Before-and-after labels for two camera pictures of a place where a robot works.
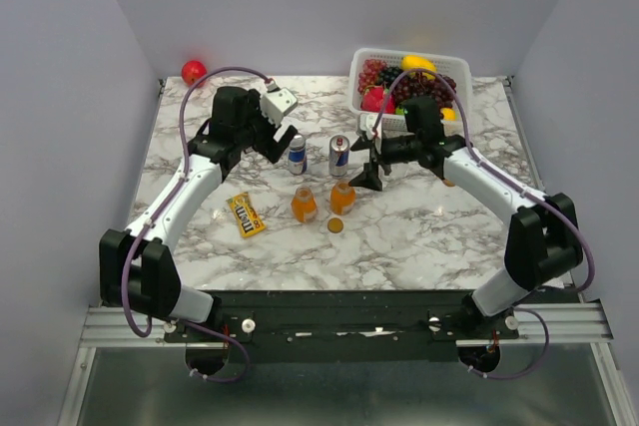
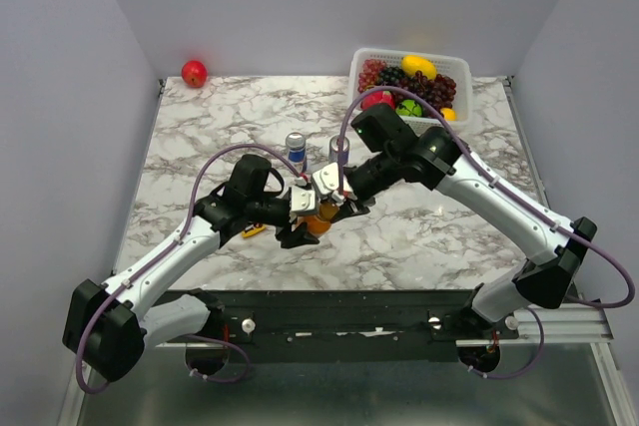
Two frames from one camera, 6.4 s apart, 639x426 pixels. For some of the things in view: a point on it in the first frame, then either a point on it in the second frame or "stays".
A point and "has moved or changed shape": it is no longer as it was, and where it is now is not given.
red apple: x=193 y=73 stays
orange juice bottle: x=342 y=199 has moved or changed shape
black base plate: x=345 y=325 stays
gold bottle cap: x=335 y=225 -> x=327 y=210
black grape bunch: x=388 y=75 stays
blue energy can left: x=298 y=156 stays
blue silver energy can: x=338 y=155 stays
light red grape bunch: x=369 y=76 stays
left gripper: x=273 y=150 -> x=289 y=239
